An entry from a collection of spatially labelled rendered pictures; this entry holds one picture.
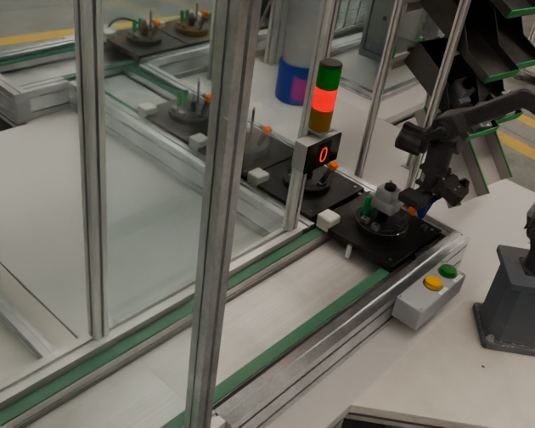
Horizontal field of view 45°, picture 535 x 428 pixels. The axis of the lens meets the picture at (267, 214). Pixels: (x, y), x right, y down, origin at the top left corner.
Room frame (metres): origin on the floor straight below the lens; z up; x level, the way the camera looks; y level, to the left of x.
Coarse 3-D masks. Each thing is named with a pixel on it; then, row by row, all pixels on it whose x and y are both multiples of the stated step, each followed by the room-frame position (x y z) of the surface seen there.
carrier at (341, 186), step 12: (324, 168) 1.65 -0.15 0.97; (312, 180) 1.54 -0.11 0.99; (336, 180) 1.59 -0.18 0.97; (348, 180) 1.60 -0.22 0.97; (312, 192) 1.49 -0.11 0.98; (324, 192) 1.51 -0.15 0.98; (336, 192) 1.53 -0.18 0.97; (348, 192) 1.54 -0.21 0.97; (312, 204) 1.45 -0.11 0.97; (324, 204) 1.46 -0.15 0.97; (336, 204) 1.47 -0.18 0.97; (312, 216) 1.39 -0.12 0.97
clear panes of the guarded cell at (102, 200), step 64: (0, 0) 0.43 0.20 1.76; (64, 0) 0.47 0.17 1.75; (128, 0) 0.51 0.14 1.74; (192, 0) 0.57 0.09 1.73; (0, 64) 0.42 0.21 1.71; (64, 64) 0.47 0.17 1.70; (128, 64) 0.51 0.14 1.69; (192, 64) 0.57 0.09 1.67; (0, 128) 0.42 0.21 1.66; (64, 128) 0.46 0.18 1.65; (128, 128) 0.51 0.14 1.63; (192, 128) 0.58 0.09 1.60; (0, 192) 0.42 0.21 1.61; (64, 192) 0.46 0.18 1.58; (128, 192) 0.51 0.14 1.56; (192, 192) 0.58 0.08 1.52; (0, 256) 0.41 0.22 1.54; (64, 256) 0.46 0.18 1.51; (128, 256) 0.51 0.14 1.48; (192, 256) 0.59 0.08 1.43; (0, 320) 0.40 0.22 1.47; (64, 320) 0.45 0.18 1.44; (128, 320) 0.51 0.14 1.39; (192, 320) 0.59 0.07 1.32; (0, 384) 0.40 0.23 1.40; (64, 384) 0.45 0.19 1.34; (128, 384) 0.52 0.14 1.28; (192, 384) 0.60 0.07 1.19
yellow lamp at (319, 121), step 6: (312, 108) 1.31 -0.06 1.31; (312, 114) 1.31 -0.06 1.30; (318, 114) 1.29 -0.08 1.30; (324, 114) 1.29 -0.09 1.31; (330, 114) 1.30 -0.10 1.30; (312, 120) 1.30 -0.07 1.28; (318, 120) 1.29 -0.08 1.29; (324, 120) 1.30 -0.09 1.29; (330, 120) 1.31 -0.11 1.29; (312, 126) 1.30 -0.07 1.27; (318, 126) 1.29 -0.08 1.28; (324, 126) 1.30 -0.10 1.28
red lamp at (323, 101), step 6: (318, 90) 1.30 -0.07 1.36; (324, 90) 1.30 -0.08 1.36; (336, 90) 1.31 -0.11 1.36; (318, 96) 1.30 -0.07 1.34; (324, 96) 1.29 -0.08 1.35; (330, 96) 1.30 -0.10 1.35; (318, 102) 1.30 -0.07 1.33; (324, 102) 1.29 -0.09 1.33; (330, 102) 1.30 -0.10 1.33; (318, 108) 1.30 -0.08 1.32; (324, 108) 1.29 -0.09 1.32; (330, 108) 1.30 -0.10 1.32
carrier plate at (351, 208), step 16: (368, 192) 1.55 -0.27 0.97; (352, 208) 1.46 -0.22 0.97; (400, 208) 1.49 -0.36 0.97; (336, 224) 1.37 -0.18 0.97; (352, 224) 1.38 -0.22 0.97; (416, 224) 1.43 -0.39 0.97; (352, 240) 1.31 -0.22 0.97; (368, 240) 1.32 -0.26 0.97; (400, 240) 1.34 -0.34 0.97; (416, 240) 1.35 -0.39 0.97; (432, 240) 1.38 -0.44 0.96; (368, 256) 1.27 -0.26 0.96; (384, 256) 1.26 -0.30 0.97; (400, 256) 1.27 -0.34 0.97
